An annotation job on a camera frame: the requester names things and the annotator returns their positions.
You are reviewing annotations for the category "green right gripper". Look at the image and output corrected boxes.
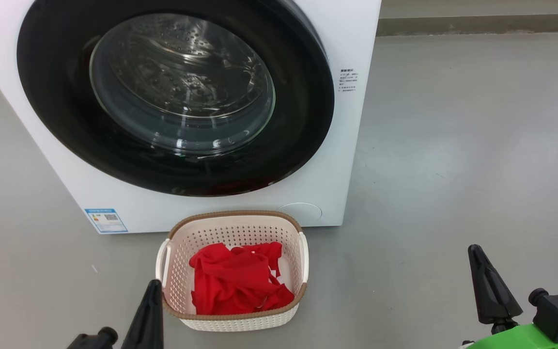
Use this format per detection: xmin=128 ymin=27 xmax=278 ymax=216
xmin=461 ymin=244 xmax=558 ymax=349

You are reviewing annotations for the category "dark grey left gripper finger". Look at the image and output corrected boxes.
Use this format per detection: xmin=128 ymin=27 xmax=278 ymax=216
xmin=121 ymin=279 xmax=165 ymax=349

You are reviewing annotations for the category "red garment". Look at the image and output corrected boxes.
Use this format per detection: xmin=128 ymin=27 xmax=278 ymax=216
xmin=189 ymin=242 xmax=295 ymax=316

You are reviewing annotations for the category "dark washing machine door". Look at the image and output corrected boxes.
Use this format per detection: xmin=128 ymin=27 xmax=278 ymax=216
xmin=16 ymin=0 xmax=335 ymax=197

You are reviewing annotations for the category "cream laundry basket brown rim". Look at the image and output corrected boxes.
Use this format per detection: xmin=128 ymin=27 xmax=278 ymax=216
xmin=155 ymin=210 xmax=309 ymax=332

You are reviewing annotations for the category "white front-load washing machine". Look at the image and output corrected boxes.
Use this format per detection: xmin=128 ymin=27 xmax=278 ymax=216
xmin=0 ymin=0 xmax=382 ymax=234

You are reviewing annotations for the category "stainless steel washing machine drum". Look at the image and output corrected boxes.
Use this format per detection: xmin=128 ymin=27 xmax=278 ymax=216
xmin=90 ymin=14 xmax=276 ymax=155

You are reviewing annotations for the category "blue energy label sticker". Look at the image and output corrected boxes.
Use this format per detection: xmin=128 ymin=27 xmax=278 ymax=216
xmin=84 ymin=208 xmax=128 ymax=234

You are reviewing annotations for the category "round drain filter cover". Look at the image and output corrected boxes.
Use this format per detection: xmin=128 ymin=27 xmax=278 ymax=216
xmin=278 ymin=203 xmax=323 ymax=226

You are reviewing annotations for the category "printed text notice sticker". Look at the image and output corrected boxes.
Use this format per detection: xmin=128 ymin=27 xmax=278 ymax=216
xmin=340 ymin=69 xmax=357 ymax=93

